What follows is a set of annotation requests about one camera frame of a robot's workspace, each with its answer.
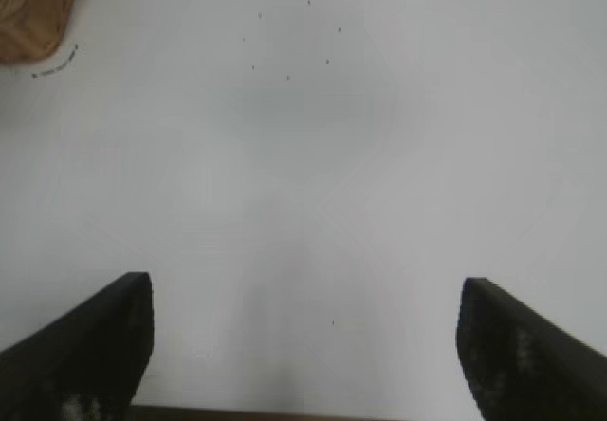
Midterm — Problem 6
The brown woven wicker basket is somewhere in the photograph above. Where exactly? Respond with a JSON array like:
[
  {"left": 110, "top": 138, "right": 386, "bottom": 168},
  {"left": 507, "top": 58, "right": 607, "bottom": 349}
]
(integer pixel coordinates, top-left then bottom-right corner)
[{"left": 0, "top": 0, "right": 85, "bottom": 65}]

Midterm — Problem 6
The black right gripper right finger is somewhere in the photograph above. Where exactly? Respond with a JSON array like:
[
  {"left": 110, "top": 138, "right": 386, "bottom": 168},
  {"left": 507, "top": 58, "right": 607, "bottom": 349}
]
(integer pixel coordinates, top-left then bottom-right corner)
[{"left": 455, "top": 276, "right": 607, "bottom": 421}]

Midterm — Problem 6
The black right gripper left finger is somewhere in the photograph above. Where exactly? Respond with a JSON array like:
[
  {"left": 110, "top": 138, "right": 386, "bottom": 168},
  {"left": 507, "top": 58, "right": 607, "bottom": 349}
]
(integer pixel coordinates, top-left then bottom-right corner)
[{"left": 0, "top": 271, "right": 155, "bottom": 421}]

